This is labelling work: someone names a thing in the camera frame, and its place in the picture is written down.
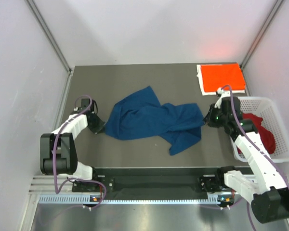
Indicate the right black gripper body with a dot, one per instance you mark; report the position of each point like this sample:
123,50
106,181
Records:
215,117

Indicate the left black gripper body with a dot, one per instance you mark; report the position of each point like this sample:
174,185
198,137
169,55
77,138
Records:
97,125

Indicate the blue t shirt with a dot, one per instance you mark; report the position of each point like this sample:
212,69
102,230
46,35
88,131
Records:
141,115

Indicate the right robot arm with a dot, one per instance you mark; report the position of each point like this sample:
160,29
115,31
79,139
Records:
268,196

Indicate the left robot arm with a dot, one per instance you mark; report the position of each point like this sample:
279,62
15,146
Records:
58,155

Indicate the folded orange t shirt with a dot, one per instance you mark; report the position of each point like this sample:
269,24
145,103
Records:
222,78

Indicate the white plastic basket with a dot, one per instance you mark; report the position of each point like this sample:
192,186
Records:
265,108

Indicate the red t shirt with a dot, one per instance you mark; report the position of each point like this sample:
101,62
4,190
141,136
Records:
267,137

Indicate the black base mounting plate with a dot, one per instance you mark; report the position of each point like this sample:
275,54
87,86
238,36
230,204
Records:
192,183

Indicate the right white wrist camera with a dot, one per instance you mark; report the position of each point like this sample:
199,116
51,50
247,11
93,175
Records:
222,93

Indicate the grey slotted cable duct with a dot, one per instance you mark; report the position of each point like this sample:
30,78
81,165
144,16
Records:
211,199

